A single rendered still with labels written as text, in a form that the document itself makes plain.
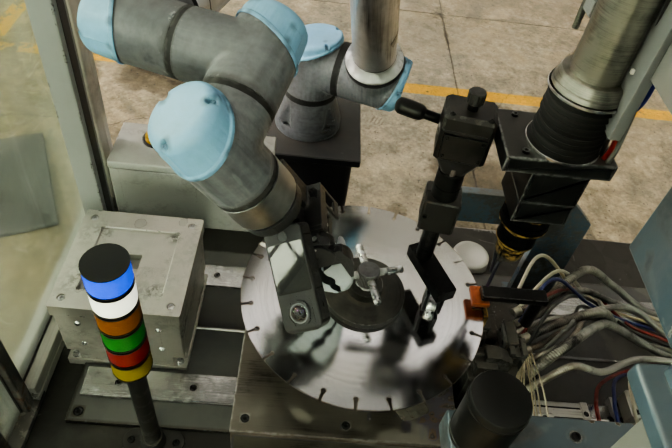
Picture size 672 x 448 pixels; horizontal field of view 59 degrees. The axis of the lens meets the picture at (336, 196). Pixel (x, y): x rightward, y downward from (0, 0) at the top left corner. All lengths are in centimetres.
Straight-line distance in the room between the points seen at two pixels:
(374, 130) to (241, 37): 206
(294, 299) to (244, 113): 21
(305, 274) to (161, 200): 54
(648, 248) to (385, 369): 35
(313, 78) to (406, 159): 129
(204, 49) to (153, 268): 42
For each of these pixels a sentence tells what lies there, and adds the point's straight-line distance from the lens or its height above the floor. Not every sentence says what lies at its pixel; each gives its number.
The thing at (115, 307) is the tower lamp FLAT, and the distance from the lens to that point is 61.
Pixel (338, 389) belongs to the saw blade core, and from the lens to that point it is 74.
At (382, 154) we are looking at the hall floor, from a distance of 249.
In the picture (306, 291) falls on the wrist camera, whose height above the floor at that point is 110.
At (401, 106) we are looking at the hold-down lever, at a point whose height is 122.
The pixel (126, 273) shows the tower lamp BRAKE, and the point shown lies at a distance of 58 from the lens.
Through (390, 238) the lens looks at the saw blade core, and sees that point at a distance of 89.
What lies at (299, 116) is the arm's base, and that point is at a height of 81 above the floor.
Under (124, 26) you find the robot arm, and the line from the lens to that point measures 62.
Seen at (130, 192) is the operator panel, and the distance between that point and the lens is 112.
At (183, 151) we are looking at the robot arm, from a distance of 50.
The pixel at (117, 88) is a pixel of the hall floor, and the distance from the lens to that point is 281.
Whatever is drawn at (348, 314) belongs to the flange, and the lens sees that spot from 78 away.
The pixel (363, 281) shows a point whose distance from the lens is 77.
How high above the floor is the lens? 161
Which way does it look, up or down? 45 degrees down
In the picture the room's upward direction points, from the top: 9 degrees clockwise
